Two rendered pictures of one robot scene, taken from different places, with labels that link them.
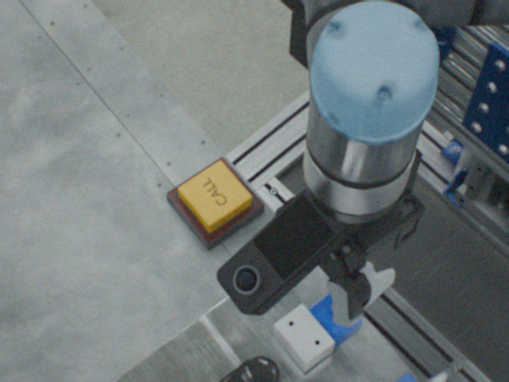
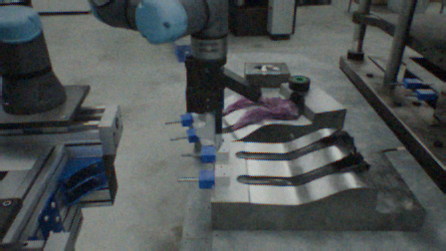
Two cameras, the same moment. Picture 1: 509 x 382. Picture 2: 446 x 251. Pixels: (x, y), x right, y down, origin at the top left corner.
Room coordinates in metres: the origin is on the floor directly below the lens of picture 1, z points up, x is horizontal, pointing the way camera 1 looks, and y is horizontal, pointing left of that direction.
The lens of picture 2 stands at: (0.89, 0.41, 1.44)
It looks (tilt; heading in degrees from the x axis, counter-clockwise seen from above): 29 degrees down; 220
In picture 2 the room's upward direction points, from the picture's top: straight up
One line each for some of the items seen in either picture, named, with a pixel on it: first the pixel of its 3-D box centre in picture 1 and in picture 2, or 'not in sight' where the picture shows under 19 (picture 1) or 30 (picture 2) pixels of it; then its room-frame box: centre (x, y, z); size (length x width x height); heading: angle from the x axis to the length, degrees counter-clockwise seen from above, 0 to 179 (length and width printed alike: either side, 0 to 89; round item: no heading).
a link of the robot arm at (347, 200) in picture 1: (355, 154); (209, 47); (0.37, -0.06, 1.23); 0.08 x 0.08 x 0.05
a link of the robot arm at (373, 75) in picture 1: (369, 92); (207, 6); (0.38, -0.07, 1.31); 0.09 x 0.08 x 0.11; 5
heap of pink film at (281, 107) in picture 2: not in sight; (262, 106); (-0.04, -0.20, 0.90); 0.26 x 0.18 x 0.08; 147
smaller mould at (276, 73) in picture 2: not in sight; (266, 75); (-0.43, -0.44, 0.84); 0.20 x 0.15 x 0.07; 130
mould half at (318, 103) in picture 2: not in sight; (261, 116); (-0.04, -0.20, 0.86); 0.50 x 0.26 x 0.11; 147
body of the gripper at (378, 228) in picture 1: (354, 204); (206, 83); (0.38, -0.07, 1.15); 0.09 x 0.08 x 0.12; 130
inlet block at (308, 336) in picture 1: (339, 314); (203, 178); (0.39, -0.08, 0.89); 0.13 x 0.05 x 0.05; 130
